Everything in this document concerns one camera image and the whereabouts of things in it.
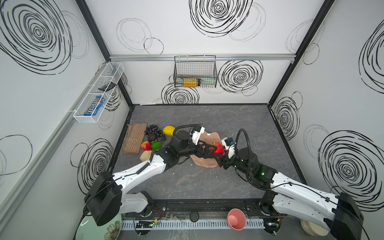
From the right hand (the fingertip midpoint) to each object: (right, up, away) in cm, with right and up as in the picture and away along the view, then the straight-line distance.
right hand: (216, 150), depth 75 cm
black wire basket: (-9, +48, +23) cm, 54 cm away
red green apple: (-42, -1, +18) cm, 46 cm away
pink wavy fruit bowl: (-2, +4, +21) cm, 22 cm away
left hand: (-2, +3, -2) cm, 4 cm away
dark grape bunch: (-39, +9, +24) cm, 46 cm away
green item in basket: (-3, +38, +11) cm, 40 cm away
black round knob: (-11, -26, -12) cm, 31 cm away
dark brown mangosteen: (-39, +4, +21) cm, 44 cm away
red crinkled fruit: (+1, +1, -3) cm, 4 cm away
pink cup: (+9, -32, -5) cm, 33 cm away
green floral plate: (-59, -35, -8) cm, 69 cm away
